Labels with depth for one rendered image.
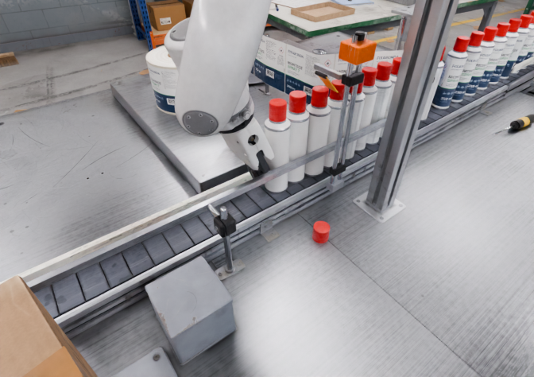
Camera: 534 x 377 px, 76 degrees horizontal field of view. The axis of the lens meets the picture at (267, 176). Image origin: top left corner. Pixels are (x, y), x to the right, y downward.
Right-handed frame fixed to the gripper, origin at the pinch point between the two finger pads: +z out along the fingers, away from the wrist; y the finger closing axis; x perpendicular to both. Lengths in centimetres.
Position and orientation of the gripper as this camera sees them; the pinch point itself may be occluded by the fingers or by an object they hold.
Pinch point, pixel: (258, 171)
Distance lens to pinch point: 69.6
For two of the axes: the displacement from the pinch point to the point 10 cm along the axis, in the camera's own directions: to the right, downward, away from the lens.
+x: -7.6, 6.2, -2.2
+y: -5.9, -5.1, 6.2
